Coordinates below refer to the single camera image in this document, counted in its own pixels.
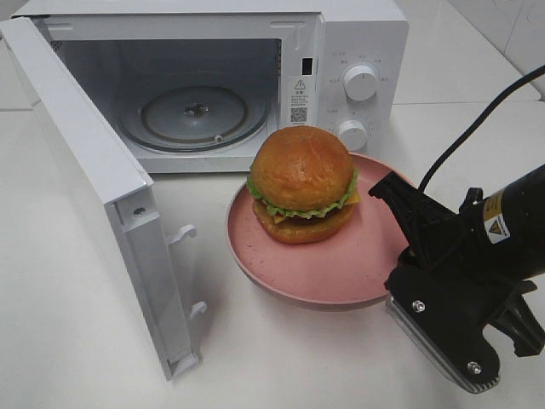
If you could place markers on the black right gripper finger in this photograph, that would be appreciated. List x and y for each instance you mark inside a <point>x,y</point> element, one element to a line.
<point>431,230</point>

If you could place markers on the white microwave oven body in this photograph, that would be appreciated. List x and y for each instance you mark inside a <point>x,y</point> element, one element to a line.
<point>292,52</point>

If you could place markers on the burger with lettuce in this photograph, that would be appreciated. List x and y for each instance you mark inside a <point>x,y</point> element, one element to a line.
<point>304,184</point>

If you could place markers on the white microwave door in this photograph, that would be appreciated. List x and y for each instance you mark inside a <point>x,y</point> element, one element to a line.
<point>112,191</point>

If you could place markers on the pink round plate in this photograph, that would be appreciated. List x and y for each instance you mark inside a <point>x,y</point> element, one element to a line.
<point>345,271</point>

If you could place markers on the upper white power knob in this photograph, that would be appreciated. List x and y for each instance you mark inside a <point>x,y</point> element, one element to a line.
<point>360,81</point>

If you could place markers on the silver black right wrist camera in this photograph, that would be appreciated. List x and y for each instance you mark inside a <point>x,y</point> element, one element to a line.
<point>446,322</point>

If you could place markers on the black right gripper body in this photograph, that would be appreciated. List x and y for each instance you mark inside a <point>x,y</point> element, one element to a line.
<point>501,235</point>

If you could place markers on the glass microwave turntable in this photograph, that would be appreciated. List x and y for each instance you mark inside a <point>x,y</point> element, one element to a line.
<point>193,118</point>

